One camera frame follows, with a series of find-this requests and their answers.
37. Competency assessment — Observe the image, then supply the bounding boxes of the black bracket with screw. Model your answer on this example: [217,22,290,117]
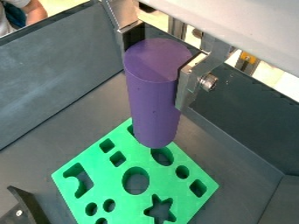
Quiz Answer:
[0,185,51,224]

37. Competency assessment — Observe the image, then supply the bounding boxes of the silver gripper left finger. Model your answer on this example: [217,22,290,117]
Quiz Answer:
[102,0,142,53]

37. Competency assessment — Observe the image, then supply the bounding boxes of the purple cylinder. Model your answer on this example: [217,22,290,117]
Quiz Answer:
[125,38,193,149]

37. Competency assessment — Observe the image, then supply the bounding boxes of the person in white shirt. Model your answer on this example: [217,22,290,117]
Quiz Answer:
[0,0,48,37]

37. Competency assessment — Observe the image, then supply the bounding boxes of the grey bin side walls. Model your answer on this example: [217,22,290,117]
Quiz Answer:
[0,3,299,224]

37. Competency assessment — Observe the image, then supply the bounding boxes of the green shape sorter board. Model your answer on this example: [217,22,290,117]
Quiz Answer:
[51,120,219,224]

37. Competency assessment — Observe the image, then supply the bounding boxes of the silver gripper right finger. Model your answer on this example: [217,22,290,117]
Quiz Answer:
[175,33,231,111]

